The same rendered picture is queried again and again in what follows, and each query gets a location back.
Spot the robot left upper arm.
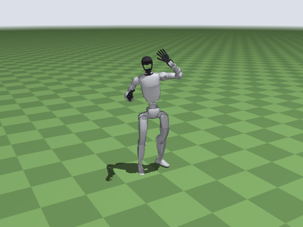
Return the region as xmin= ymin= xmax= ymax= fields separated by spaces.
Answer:
xmin=158 ymin=72 xmax=183 ymax=81

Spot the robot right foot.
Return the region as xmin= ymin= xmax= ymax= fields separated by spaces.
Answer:
xmin=137 ymin=165 xmax=145 ymax=175

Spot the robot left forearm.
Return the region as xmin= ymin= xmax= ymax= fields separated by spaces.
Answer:
xmin=168 ymin=61 xmax=182 ymax=74

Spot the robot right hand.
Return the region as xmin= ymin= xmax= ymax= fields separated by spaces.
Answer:
xmin=127 ymin=89 xmax=135 ymax=101

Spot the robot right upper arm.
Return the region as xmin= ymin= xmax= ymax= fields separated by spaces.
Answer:
xmin=127 ymin=76 xmax=140 ymax=93

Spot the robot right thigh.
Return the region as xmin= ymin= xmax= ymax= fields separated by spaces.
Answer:
xmin=138 ymin=112 xmax=148 ymax=147

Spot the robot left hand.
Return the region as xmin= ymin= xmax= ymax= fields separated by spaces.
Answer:
xmin=157 ymin=49 xmax=174 ymax=66

